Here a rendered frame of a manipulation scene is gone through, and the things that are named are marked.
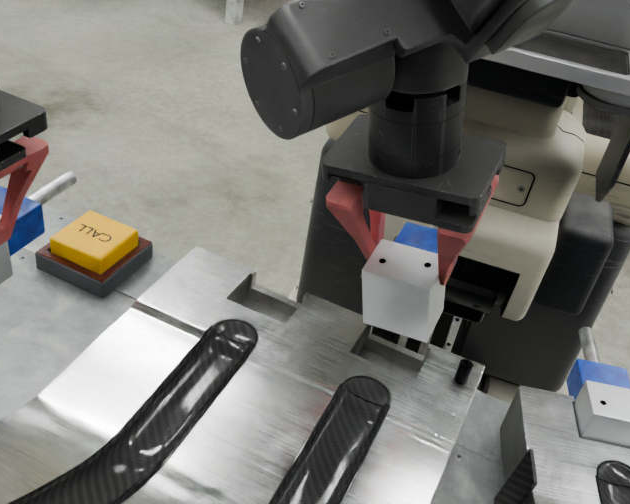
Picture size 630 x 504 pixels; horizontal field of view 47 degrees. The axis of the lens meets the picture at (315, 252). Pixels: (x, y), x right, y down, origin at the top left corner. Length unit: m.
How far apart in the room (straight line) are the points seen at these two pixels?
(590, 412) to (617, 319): 1.69
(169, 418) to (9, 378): 0.19
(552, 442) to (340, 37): 0.37
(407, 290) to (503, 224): 0.44
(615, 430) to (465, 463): 0.12
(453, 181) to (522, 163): 0.47
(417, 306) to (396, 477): 0.11
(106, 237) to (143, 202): 1.57
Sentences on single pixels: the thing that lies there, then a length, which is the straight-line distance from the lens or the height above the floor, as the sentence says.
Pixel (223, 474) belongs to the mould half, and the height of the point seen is 0.88.
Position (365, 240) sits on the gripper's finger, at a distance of 0.50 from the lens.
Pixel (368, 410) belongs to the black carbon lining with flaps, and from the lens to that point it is 0.53.
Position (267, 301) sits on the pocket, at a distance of 0.62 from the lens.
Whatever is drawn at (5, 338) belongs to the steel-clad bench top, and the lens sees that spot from 0.69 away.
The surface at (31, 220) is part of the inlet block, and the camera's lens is 0.58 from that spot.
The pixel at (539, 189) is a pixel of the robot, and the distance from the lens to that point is 0.93.
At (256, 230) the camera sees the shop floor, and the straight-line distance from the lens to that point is 2.21.
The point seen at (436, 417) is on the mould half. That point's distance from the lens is 0.53.
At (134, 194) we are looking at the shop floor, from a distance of 2.33.
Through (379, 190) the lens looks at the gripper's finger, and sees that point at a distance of 0.45.
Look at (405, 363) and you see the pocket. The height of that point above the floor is 0.87.
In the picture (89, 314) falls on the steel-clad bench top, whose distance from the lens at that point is 0.70.
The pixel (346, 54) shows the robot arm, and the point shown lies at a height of 1.15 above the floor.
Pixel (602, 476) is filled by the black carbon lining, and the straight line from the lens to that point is 0.60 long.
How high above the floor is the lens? 1.27
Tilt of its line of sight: 36 degrees down
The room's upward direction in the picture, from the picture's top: 10 degrees clockwise
